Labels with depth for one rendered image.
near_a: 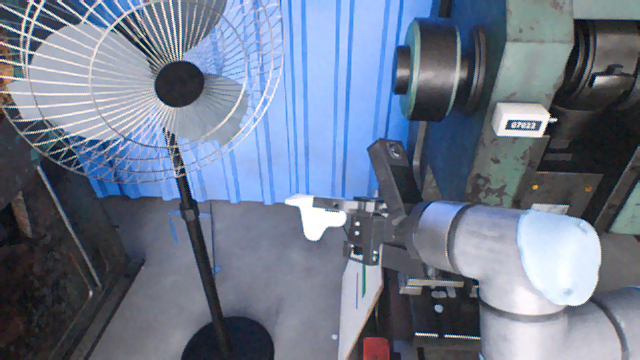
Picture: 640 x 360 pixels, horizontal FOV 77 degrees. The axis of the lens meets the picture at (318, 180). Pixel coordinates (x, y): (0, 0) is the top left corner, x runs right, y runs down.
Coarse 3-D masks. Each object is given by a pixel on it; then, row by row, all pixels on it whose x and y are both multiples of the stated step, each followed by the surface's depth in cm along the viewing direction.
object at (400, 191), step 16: (384, 144) 51; (400, 144) 53; (384, 160) 49; (400, 160) 51; (384, 176) 49; (400, 176) 49; (384, 192) 49; (400, 192) 48; (416, 192) 50; (400, 208) 47
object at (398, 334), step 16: (384, 272) 138; (384, 288) 141; (384, 304) 139; (400, 304) 118; (368, 320) 181; (384, 320) 137; (400, 320) 114; (384, 336) 143; (400, 336) 110; (400, 352) 104; (416, 352) 104
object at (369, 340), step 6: (372, 336) 95; (366, 342) 93; (372, 342) 93; (378, 342) 93; (384, 342) 93; (366, 348) 92; (372, 348) 92; (378, 348) 92; (384, 348) 92; (366, 354) 91; (372, 354) 91; (378, 354) 91; (384, 354) 91
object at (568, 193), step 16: (576, 144) 85; (544, 160) 80; (560, 160) 80; (576, 160) 80; (592, 160) 80; (544, 176) 78; (560, 176) 77; (576, 176) 77; (592, 176) 77; (528, 192) 80; (544, 192) 80; (560, 192) 80; (576, 192) 79; (592, 192) 79; (528, 208) 83; (544, 208) 82; (560, 208) 82; (576, 208) 82
